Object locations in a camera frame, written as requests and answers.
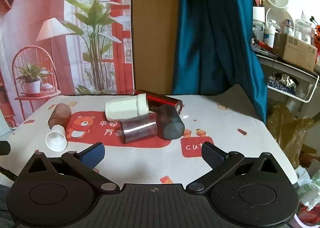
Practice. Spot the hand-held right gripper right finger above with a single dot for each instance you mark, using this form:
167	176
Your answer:
213	156

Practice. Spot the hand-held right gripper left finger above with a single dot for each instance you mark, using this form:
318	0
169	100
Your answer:
92	156

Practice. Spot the small white cup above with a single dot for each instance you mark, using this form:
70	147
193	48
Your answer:
56	141

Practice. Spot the brown translucent cup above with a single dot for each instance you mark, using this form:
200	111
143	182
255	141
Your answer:
59	115

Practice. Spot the dark grey translucent cup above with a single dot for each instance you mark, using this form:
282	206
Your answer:
171	124

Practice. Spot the clear purple tinted cup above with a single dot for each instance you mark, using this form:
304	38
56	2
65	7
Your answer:
138	130

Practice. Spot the white lidded cup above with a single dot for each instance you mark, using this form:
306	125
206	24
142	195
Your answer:
121	110

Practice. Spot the red metallic cup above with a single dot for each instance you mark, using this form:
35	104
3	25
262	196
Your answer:
162	101

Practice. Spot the bear printed tablecloth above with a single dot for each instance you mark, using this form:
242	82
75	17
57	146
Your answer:
155	158

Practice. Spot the yellow plastic bag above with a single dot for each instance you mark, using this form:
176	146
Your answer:
290	128

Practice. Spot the blue patterned pouch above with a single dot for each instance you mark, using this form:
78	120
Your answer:
281	85

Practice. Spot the white green plastic bag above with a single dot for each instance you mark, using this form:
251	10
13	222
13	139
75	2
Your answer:
308	185

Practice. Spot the red white packet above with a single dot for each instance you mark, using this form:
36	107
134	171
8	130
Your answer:
308	215

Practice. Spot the teal curtain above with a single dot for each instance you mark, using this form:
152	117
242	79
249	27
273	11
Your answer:
212	43

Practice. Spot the cardboard box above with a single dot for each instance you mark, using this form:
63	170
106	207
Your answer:
293	49

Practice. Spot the white bottle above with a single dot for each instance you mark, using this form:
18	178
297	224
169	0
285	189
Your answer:
270	34

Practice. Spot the brown wooden board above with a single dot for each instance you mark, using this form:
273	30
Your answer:
155	30

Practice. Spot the white brush holder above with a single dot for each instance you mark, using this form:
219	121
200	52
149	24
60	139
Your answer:
258	13

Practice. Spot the clear plastic organizer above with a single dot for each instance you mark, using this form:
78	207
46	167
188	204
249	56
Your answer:
303	28

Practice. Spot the orange flower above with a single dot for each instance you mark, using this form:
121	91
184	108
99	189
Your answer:
317	33

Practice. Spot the wall poster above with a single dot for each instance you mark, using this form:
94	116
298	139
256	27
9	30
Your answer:
37	18

